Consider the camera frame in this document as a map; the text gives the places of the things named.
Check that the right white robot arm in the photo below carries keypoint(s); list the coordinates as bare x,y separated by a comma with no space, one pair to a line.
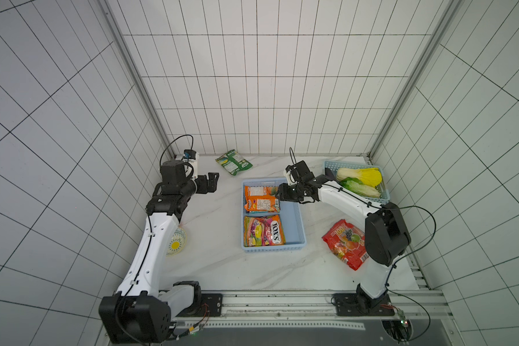
386,234

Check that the green Fox's candy bag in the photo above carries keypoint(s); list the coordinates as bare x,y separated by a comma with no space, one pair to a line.
234,163

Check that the lemon blackcurrant Fox's candy bag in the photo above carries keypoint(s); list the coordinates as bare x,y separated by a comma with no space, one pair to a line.
263,231

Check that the aluminium mounting rail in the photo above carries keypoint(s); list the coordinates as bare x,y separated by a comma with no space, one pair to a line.
307,309

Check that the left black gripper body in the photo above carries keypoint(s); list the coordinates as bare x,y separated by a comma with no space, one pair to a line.
201,184

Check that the green toy cabbage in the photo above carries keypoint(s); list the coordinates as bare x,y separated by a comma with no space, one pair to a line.
354,185

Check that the yellow toy cabbage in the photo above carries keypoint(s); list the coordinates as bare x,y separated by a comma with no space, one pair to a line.
367,176

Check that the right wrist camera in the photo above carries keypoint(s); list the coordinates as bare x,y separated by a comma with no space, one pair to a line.
289,175

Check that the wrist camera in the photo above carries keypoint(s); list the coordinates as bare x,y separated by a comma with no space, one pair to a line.
190,158
289,175

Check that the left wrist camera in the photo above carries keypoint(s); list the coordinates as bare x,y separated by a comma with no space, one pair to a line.
190,158

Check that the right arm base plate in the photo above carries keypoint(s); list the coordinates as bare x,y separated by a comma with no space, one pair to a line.
360,305

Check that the small teal vegetable basket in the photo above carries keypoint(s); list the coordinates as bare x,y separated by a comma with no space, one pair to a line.
333,166

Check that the large light blue basket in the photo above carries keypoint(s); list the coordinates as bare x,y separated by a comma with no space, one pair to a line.
291,219

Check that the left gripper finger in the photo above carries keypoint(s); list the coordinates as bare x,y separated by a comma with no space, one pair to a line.
212,186
213,176

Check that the wiring bundle under rail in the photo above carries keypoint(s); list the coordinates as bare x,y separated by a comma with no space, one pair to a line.
186,331

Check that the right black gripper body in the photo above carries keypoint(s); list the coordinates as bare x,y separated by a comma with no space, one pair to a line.
290,192

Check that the orange candy bag back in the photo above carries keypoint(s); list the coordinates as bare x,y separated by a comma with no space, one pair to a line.
261,199

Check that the red gummy candy bag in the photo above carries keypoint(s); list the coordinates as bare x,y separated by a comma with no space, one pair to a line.
347,242

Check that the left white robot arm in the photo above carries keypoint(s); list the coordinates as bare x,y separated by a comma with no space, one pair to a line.
139,312

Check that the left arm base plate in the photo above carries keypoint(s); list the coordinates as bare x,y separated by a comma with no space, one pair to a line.
210,306

